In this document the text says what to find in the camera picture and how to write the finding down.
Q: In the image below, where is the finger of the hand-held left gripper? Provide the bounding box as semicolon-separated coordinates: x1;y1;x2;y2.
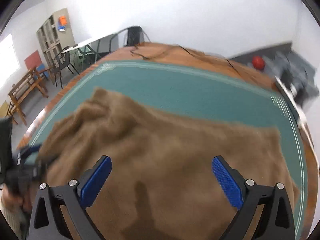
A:
34;154;58;175
15;143;43;159

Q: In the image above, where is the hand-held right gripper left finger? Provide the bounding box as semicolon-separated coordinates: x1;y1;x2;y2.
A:
27;155;113;240

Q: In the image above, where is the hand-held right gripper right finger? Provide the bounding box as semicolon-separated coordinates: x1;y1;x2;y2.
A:
211;155;297;240

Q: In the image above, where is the brown fleece garment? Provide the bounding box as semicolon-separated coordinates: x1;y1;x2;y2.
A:
37;87;300;240

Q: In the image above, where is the person's left hand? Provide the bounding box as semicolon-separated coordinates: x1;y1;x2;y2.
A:
0;187;32;212

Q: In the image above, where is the blue seat wooden chair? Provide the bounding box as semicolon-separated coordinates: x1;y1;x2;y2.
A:
32;64;53;81

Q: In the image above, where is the red board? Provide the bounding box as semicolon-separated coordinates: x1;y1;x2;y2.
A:
24;50;43;68

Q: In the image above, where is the bright window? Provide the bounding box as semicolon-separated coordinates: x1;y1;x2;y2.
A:
0;34;21;88

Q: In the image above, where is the black plastic chair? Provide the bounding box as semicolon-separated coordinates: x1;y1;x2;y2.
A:
51;46;80;89

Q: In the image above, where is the green table mat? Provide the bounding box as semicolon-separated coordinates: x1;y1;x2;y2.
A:
25;60;308;240

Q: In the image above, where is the beige glass-door cabinet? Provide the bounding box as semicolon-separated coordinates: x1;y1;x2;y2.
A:
36;8;75;63

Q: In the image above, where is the orange ball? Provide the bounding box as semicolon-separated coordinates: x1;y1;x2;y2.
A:
251;56;265;70

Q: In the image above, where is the black metal mesh chair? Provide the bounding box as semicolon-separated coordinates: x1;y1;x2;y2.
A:
110;26;151;53

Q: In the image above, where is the thin dark cable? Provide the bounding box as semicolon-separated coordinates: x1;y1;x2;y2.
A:
130;44;186;61

